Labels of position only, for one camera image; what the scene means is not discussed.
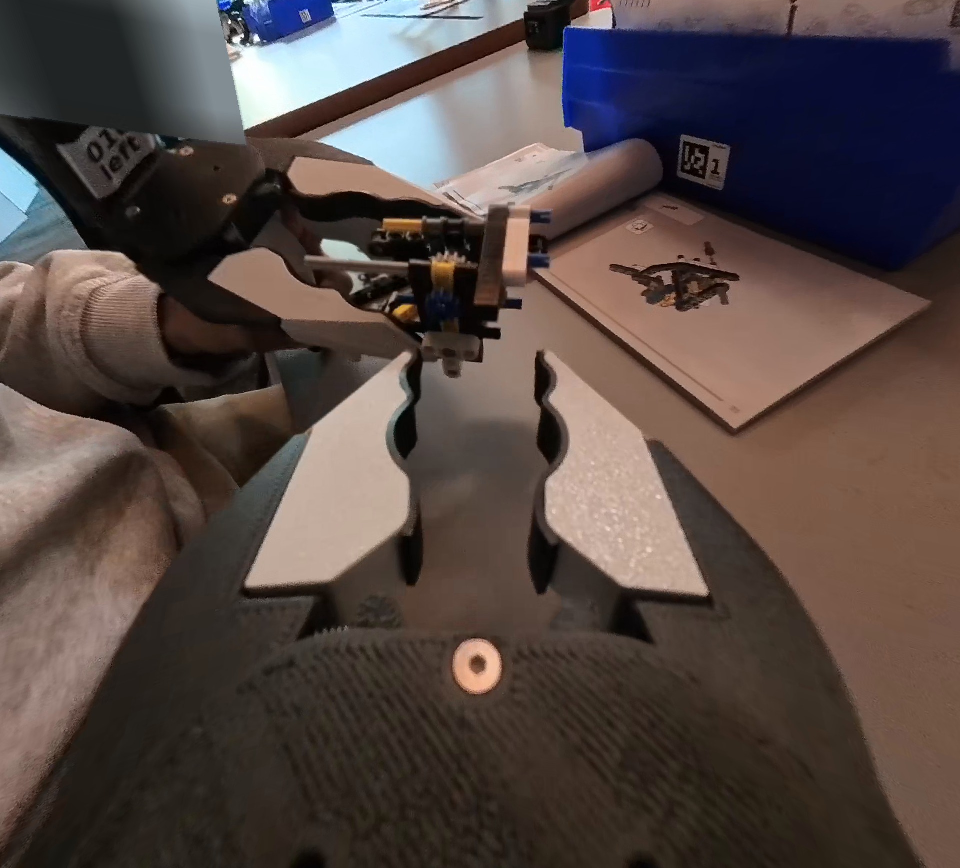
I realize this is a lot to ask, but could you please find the small black box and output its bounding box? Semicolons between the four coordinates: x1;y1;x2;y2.
523;0;582;51

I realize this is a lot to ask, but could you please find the long grey table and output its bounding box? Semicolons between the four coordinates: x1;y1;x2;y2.
225;0;594;137

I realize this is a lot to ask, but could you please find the lego technic gear assembly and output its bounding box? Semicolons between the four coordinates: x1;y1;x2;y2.
303;202;556;379

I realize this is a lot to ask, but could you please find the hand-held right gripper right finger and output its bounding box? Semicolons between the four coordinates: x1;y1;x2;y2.
528;349;711;600

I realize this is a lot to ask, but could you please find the person's left hand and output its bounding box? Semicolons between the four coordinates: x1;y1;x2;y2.
159;294;286;360

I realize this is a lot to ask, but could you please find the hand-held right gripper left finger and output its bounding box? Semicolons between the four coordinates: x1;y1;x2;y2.
243;350;423;600

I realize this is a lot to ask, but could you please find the person's left forearm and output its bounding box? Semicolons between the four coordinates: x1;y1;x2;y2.
0;249;174;407

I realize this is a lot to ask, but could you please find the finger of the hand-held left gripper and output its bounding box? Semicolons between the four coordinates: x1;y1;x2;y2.
206;247;425;364
283;155;492;227

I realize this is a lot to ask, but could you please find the blue bin with paper bags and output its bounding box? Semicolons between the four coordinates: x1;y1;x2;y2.
561;24;960;274

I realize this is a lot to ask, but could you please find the lego instruction booklet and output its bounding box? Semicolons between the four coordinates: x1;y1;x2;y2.
431;136;933;434

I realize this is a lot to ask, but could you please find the blue bin holding parts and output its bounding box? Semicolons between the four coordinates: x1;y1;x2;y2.
240;0;336;45

